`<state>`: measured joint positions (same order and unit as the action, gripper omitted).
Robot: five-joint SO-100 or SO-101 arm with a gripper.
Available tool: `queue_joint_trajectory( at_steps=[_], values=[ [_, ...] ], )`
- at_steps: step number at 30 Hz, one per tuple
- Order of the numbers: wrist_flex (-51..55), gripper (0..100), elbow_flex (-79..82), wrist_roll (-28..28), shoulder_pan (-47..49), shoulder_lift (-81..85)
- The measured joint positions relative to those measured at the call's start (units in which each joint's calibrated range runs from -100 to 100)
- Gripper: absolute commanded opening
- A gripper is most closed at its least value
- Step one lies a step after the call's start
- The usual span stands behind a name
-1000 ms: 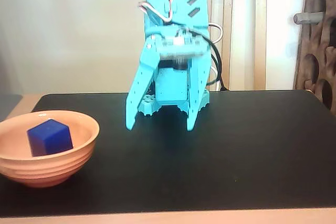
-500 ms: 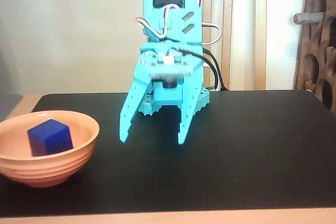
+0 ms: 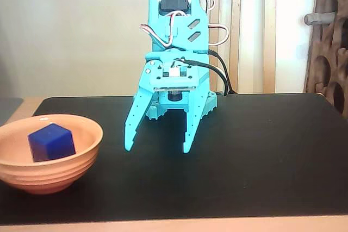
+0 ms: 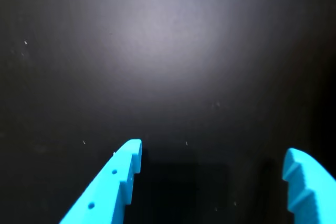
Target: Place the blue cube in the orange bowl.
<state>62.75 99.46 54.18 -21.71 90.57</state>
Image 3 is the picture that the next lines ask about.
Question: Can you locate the turquoise gripper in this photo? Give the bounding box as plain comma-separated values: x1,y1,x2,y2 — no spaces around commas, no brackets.
123,49,210,153

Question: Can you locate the blue cube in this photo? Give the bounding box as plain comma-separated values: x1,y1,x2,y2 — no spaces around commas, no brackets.
27,123,76,162

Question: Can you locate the turquoise perforated robot base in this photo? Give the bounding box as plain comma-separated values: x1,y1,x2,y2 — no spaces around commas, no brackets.
133,92,218,121

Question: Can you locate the orange bowl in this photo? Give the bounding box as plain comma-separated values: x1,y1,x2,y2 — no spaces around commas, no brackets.
0,114,104,195

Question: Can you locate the black table mat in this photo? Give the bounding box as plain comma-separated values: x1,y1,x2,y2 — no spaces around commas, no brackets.
0,92,348,229

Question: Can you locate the cream vertical slat screen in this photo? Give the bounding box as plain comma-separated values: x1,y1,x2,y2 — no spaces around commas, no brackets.
154,0,277,94

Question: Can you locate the brown perforated panel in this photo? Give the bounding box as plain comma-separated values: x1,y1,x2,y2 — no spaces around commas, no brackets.
303,0,348,120

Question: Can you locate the grey cylindrical peg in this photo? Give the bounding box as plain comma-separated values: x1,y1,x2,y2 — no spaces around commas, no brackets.
303,11,337,26

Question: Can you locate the turquoise wrist camera box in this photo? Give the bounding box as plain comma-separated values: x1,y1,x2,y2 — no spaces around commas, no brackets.
149,62,202,101

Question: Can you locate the black camera cable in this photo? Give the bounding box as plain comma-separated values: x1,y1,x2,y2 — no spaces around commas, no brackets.
176,58,232,94

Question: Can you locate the black power cable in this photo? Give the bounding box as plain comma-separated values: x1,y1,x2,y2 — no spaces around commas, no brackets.
208,49,234,94

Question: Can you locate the white red servo wire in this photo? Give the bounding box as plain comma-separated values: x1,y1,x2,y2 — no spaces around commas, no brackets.
208,24,231,47
140,10,191,49

